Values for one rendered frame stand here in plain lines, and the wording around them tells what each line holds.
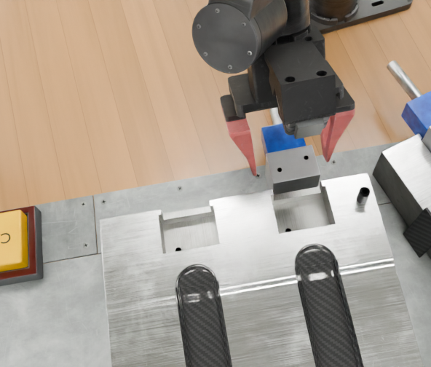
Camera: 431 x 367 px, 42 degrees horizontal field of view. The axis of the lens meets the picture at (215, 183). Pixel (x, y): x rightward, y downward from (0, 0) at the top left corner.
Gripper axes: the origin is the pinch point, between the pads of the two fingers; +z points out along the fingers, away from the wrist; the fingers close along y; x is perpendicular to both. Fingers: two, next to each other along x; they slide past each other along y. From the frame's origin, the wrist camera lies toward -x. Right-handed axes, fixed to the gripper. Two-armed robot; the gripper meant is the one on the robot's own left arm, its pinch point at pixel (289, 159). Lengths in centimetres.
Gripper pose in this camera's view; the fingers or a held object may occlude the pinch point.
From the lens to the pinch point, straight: 60.7
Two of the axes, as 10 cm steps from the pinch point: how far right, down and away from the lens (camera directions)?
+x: -1.2, -5.7, 8.2
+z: 1.4, 8.0, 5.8
